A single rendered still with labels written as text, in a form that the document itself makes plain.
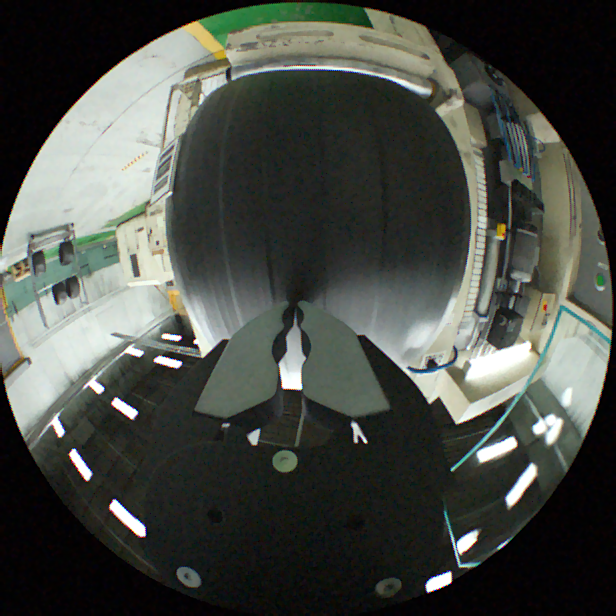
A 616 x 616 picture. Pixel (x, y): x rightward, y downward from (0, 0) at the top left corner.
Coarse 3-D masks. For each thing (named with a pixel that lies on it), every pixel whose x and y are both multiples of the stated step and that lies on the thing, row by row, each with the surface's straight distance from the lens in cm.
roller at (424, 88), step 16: (240, 64) 41; (256, 64) 39; (272, 64) 39; (288, 64) 38; (304, 64) 38; (320, 64) 38; (336, 64) 39; (352, 64) 40; (368, 64) 41; (400, 80) 42; (416, 80) 43; (432, 96) 45
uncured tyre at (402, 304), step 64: (192, 128) 19; (256, 128) 15; (320, 128) 14; (384, 128) 16; (192, 192) 15; (256, 192) 12; (320, 192) 12; (384, 192) 13; (448, 192) 16; (192, 256) 15; (256, 256) 12; (320, 256) 12; (384, 256) 13; (448, 256) 16; (192, 320) 23; (384, 320) 16
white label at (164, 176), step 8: (176, 144) 19; (160, 152) 22; (168, 152) 20; (176, 152) 18; (160, 160) 21; (168, 160) 19; (176, 160) 18; (160, 168) 20; (168, 168) 18; (160, 176) 19; (168, 176) 18; (160, 184) 19; (168, 184) 17; (152, 192) 20; (160, 192) 18; (168, 192) 17; (152, 200) 19; (160, 200) 18
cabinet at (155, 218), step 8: (152, 208) 523; (160, 208) 497; (152, 216) 521; (160, 216) 497; (152, 224) 521; (160, 224) 497; (152, 232) 521; (160, 232) 497; (152, 240) 523; (160, 240) 499; (152, 248) 526; (160, 248) 502
